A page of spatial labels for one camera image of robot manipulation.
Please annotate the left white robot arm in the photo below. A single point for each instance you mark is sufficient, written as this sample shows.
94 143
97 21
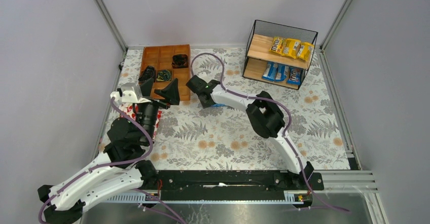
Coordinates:
123 164

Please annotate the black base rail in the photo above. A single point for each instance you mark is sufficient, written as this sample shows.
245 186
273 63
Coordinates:
230 185

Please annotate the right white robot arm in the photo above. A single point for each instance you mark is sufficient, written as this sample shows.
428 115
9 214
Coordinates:
268 118

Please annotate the yellow m&m bag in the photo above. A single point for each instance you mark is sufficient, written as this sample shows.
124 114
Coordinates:
290 48
277 45

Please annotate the black glossy item in tray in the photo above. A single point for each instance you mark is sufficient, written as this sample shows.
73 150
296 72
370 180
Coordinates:
180 61

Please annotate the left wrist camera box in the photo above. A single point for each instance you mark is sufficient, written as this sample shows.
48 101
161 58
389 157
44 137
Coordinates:
130 93

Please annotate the blue candy bag top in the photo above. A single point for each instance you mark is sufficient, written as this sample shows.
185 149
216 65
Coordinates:
218 105

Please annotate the red white patterned cloth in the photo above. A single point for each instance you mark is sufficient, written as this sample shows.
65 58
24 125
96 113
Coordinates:
131 111

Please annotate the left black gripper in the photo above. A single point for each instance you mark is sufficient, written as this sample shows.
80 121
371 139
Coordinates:
158 100

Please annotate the colourful item in tray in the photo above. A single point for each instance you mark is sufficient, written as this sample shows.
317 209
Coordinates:
164 75

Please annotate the blue candy bag long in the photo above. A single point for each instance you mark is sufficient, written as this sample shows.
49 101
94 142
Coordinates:
281 73

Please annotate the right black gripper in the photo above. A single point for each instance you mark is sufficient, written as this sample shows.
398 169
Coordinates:
196 84

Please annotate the floral table mat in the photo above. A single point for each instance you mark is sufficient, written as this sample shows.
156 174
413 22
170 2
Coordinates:
190 137

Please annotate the yellow candy bag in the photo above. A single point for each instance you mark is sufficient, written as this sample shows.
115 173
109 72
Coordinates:
305 51

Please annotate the blue m&m candy bag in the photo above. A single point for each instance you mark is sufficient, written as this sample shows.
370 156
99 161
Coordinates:
294 76

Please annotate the orange wooden compartment tray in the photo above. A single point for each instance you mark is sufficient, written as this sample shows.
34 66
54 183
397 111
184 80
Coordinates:
161 57

